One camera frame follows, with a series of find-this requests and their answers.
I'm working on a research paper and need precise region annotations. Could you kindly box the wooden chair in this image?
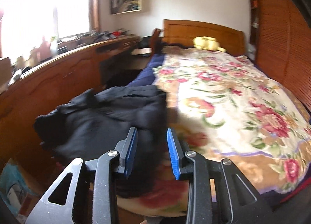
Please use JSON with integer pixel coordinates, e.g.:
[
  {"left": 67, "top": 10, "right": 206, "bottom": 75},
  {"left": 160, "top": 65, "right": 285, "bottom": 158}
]
[{"left": 151, "top": 28, "right": 164, "bottom": 56}]

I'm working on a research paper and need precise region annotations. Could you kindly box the window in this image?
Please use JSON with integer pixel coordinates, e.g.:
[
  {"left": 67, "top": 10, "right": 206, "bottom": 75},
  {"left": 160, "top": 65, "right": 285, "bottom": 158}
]
[{"left": 0, "top": 0, "right": 100, "bottom": 59}]

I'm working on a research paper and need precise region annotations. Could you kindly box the wooden slatted wardrobe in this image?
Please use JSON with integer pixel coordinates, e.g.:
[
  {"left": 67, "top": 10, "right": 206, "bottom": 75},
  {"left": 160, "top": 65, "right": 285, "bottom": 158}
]
[{"left": 245, "top": 0, "right": 311, "bottom": 112}]

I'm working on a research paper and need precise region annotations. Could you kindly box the black double-breasted coat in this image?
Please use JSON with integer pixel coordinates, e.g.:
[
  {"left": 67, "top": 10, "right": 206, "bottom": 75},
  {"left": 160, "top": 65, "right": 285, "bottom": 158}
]
[{"left": 34, "top": 85, "right": 170, "bottom": 198}]

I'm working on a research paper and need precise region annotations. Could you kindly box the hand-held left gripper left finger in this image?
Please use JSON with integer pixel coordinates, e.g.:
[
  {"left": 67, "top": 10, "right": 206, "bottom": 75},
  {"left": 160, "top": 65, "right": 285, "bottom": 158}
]
[{"left": 24, "top": 127, "right": 138, "bottom": 224}]

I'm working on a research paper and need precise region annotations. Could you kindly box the yellow plush toy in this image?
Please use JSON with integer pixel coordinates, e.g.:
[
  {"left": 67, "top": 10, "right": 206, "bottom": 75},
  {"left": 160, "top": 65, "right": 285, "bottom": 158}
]
[{"left": 193, "top": 36, "right": 226, "bottom": 52}]

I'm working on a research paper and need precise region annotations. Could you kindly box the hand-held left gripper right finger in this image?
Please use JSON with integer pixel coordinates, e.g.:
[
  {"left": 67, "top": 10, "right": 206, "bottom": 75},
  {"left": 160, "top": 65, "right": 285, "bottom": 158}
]
[{"left": 166, "top": 128, "right": 274, "bottom": 224}]

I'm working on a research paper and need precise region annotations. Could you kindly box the wooden bed headboard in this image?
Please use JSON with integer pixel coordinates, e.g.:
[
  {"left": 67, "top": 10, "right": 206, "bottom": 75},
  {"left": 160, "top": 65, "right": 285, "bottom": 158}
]
[{"left": 162, "top": 19, "right": 246, "bottom": 56}]

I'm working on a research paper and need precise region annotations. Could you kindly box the wooden desk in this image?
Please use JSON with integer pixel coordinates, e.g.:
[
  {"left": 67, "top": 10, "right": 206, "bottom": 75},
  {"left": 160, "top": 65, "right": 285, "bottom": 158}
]
[{"left": 0, "top": 35, "right": 141, "bottom": 159}]

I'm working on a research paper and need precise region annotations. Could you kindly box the cardboard box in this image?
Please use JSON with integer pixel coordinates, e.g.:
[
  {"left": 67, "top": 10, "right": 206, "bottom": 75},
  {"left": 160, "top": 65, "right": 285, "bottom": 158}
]
[{"left": 0, "top": 158, "right": 42, "bottom": 217}]

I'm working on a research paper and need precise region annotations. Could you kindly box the open wooden side shelf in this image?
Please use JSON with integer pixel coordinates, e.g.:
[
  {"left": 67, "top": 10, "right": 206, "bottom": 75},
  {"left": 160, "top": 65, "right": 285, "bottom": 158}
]
[{"left": 249, "top": 0, "right": 259, "bottom": 61}]

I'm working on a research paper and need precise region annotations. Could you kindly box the floral blanket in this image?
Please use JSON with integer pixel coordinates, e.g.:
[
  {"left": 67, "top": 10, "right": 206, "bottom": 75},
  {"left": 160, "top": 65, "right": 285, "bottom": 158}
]
[{"left": 117, "top": 46, "right": 311, "bottom": 215}]

